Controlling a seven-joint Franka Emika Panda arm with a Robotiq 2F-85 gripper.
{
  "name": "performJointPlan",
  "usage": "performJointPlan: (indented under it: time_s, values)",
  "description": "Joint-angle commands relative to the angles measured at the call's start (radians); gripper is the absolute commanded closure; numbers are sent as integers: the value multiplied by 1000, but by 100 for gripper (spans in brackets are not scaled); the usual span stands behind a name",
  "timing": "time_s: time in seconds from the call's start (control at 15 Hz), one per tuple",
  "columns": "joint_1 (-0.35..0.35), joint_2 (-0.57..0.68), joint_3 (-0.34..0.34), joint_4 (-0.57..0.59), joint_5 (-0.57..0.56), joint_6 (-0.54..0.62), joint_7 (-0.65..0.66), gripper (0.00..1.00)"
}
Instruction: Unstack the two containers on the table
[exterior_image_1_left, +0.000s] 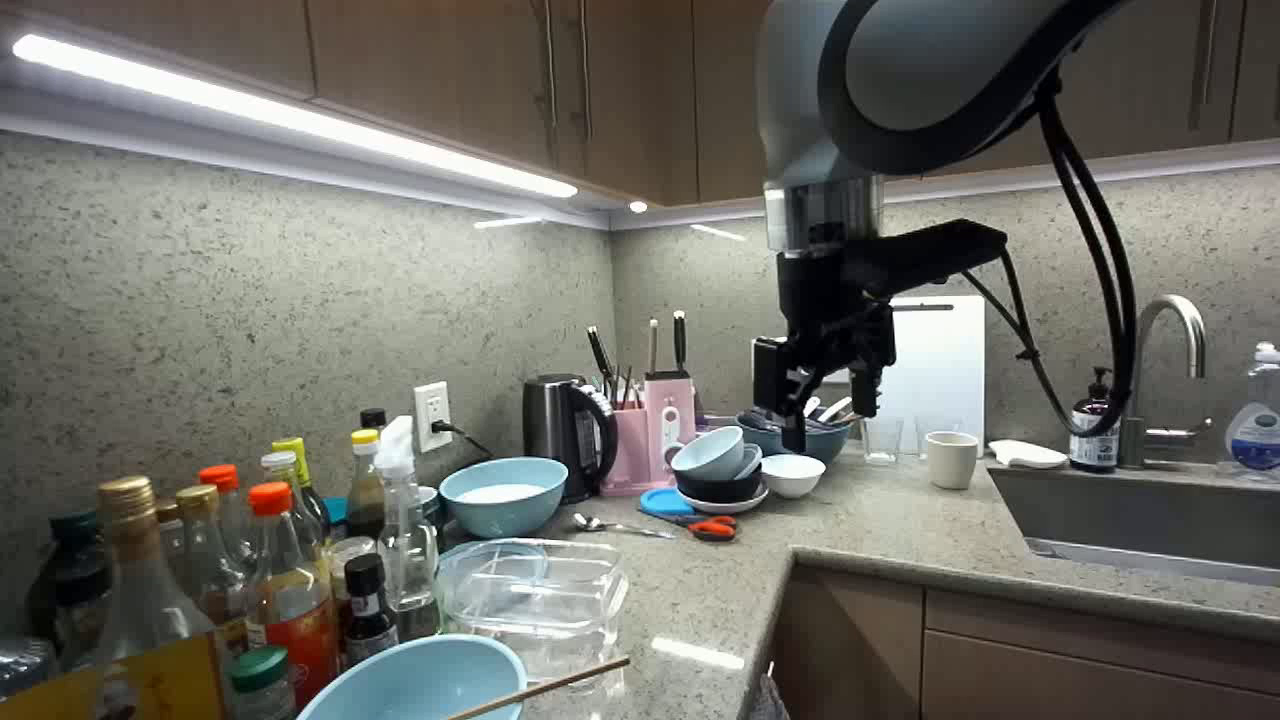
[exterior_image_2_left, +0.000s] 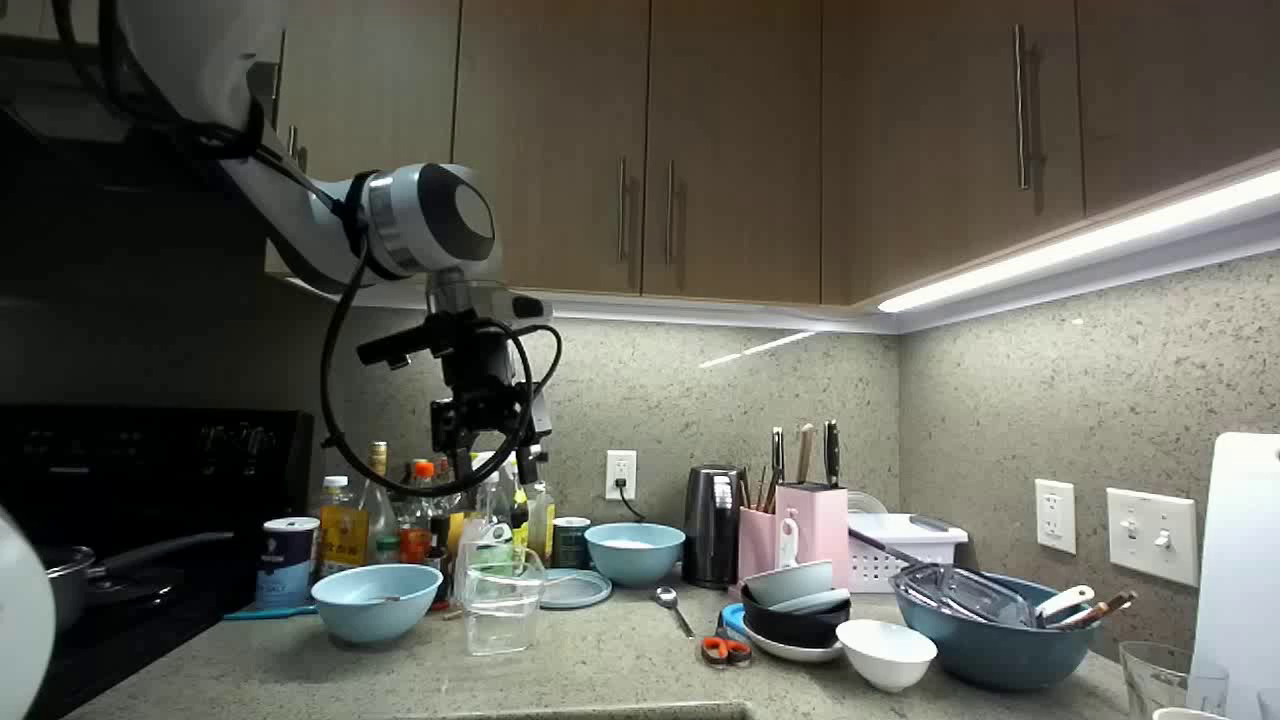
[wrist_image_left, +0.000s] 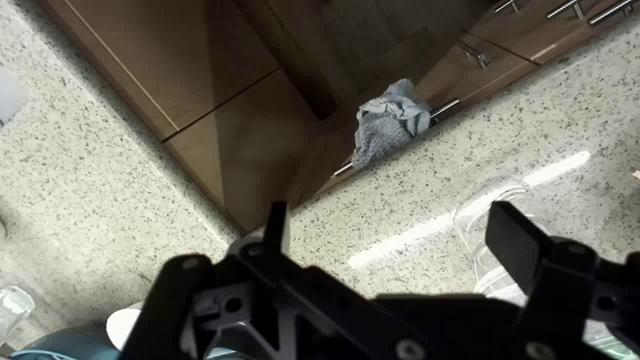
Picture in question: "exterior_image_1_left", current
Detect white cutting board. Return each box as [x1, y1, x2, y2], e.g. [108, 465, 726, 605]
[880, 296, 984, 434]

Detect wooden chopstick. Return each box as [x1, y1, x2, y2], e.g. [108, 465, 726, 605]
[447, 655, 633, 720]

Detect pink knife block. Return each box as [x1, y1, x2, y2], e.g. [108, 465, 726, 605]
[604, 373, 696, 500]

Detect yellow cap oil bottle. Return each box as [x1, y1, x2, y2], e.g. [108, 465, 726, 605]
[347, 428, 386, 534]

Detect chrome faucet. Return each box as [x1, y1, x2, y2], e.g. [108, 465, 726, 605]
[1120, 293, 1214, 468]

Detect orange scissors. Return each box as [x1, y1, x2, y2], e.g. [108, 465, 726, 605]
[689, 514, 735, 538]

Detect green cap jar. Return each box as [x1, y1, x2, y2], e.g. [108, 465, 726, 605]
[228, 643, 298, 720]

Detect metal spoon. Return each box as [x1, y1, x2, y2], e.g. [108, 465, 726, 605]
[573, 513, 669, 538]

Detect light blue front bowl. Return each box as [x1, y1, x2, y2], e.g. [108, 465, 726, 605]
[298, 637, 527, 720]

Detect black electric kettle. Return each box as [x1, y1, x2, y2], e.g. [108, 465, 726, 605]
[525, 375, 616, 500]

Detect clear spray bottle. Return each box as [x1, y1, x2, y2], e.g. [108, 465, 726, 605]
[373, 414, 439, 640]

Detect stacked grey bowls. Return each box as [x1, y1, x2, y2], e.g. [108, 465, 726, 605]
[671, 428, 769, 507]

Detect black cap small bottle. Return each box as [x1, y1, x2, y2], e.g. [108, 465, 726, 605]
[345, 553, 401, 662]

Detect gold cap sauce bottle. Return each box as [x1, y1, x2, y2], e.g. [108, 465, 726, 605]
[84, 477, 225, 720]

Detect light blue bowl near kettle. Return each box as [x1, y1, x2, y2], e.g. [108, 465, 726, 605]
[439, 455, 569, 534]

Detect white wall outlet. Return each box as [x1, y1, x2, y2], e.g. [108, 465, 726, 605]
[414, 378, 452, 453]

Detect blue lid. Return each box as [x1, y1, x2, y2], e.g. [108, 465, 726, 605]
[637, 488, 696, 518]

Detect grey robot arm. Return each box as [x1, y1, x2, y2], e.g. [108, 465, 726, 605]
[752, 0, 1138, 444]

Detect dark blue mixing bowl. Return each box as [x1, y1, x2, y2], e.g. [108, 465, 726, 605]
[739, 407, 850, 465]

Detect under cabinet light strip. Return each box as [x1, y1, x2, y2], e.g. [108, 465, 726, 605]
[13, 32, 578, 200]

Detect orange cap sauce bottle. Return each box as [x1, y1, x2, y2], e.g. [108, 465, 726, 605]
[248, 481, 340, 705]

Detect small white bowl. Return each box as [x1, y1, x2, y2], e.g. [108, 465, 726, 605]
[760, 453, 824, 500]

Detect black soap dispenser bottle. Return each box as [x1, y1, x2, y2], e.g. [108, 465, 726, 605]
[1068, 366, 1120, 473]

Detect white mug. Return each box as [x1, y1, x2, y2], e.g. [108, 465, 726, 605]
[926, 430, 981, 491]

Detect large clear plastic container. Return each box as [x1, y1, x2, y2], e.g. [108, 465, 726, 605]
[438, 534, 629, 679]

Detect drinking glass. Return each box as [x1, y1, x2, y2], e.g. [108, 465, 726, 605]
[864, 414, 902, 465]

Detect blue dish soap bottle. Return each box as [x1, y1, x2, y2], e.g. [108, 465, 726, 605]
[1226, 339, 1280, 477]

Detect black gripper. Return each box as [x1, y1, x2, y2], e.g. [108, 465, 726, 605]
[752, 221, 1009, 453]

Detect white sponge dish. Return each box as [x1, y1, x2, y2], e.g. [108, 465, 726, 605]
[989, 440, 1068, 473]

